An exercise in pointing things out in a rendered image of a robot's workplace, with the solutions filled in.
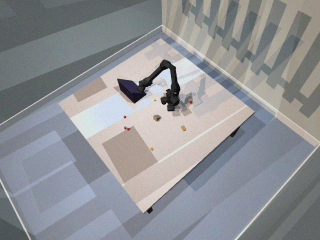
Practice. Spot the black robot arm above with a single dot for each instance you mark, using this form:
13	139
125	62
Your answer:
173	92

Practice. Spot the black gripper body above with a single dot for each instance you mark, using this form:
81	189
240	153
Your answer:
171	107

